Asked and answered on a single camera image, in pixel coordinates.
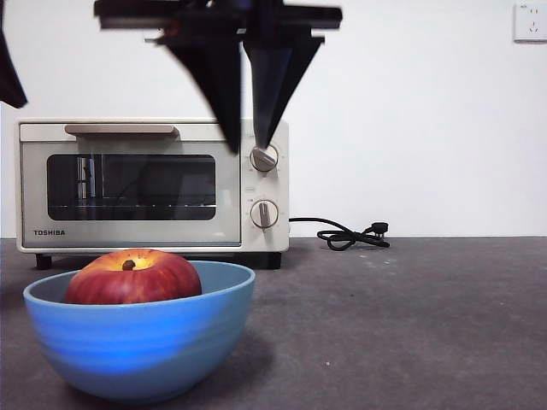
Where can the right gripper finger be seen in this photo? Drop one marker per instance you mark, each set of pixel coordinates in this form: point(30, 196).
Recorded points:
point(273, 85)
point(218, 77)

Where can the red apple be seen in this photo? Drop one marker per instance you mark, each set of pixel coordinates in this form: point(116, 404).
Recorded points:
point(128, 282)

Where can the blue bowl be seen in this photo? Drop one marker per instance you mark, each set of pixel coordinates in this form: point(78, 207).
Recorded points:
point(137, 346)

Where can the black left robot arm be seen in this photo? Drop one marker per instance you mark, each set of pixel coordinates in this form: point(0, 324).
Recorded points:
point(8, 72)

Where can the cream oven knob slanted pointer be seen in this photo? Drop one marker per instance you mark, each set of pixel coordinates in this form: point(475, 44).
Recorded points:
point(267, 161)

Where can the cream Toshiba toaster oven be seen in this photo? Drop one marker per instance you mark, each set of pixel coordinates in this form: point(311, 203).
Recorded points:
point(273, 188)

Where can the cream oven knob upright pointer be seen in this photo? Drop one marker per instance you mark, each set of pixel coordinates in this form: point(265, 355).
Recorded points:
point(264, 214)

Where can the white wall socket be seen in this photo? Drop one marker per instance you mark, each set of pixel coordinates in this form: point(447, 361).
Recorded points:
point(532, 23)

